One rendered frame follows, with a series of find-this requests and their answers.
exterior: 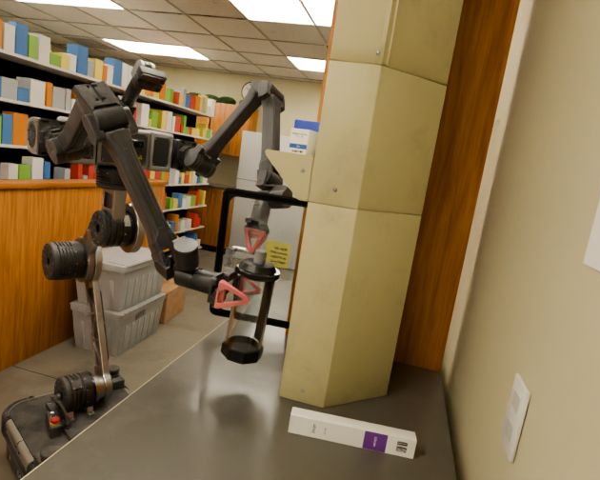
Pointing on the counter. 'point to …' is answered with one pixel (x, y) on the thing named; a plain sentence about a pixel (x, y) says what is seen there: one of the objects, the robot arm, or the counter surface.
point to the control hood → (293, 170)
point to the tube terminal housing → (359, 231)
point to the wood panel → (452, 175)
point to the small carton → (303, 141)
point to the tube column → (398, 35)
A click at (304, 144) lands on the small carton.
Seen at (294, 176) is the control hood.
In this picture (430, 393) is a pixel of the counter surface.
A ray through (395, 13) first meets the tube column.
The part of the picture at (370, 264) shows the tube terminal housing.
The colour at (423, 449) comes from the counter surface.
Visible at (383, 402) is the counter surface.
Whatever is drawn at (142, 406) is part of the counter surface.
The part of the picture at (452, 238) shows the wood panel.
